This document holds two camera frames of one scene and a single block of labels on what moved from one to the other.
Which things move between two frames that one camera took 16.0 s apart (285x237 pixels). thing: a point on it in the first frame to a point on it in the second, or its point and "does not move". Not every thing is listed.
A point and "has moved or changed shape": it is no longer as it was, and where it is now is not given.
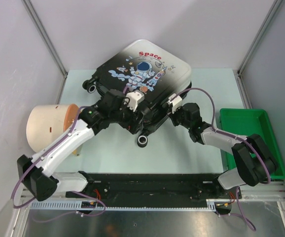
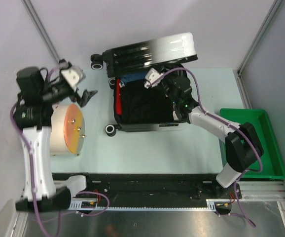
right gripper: [173, 115] to [173, 74]
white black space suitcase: [146, 70] has moved or changed shape
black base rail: [157, 187] does not move
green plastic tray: [247, 122] does not move
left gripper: [133, 127] to [87, 95]
